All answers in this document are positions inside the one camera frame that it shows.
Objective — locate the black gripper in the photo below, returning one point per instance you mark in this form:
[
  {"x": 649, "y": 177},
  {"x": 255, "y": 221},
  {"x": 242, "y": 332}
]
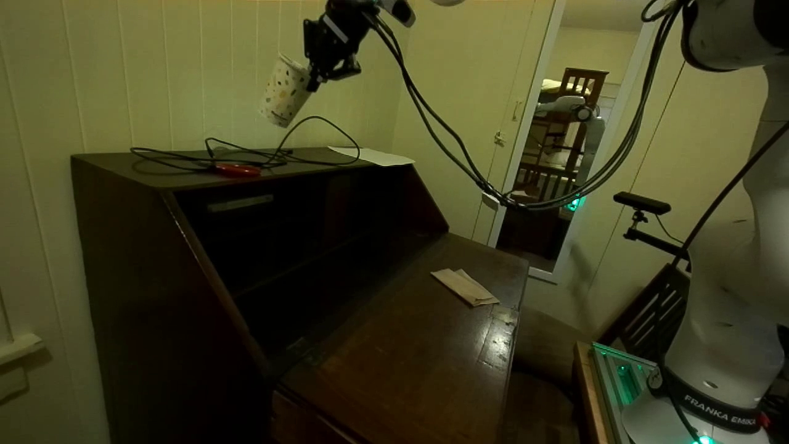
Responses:
[{"x": 339, "y": 31}]

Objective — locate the folded beige napkin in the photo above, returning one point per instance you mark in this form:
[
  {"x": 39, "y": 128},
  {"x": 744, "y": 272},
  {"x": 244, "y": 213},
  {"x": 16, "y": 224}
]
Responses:
[{"x": 464, "y": 286}]

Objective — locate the dark wooden secretary cabinet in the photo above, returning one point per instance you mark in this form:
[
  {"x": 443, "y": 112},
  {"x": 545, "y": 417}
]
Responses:
[{"x": 385, "y": 345}]

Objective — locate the small red object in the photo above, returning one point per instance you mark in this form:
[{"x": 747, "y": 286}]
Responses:
[{"x": 238, "y": 169}]

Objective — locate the dark slatted wooden chair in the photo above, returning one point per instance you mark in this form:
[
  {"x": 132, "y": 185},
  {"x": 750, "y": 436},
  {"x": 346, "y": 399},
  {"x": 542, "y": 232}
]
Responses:
[{"x": 654, "y": 316}]

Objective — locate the white paper sheet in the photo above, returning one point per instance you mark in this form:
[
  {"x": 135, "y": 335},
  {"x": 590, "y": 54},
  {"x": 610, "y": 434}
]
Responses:
[{"x": 371, "y": 155}]

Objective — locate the black camera on stand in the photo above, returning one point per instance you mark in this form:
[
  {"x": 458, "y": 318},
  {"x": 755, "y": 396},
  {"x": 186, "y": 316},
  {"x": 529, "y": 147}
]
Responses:
[{"x": 641, "y": 202}]

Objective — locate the white dotted paper cup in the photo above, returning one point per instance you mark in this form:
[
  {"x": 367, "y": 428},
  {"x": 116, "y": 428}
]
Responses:
[{"x": 287, "y": 92}]

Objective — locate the wooden slatted furniture frame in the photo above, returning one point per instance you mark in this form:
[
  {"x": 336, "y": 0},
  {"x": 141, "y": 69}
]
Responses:
[{"x": 558, "y": 163}]

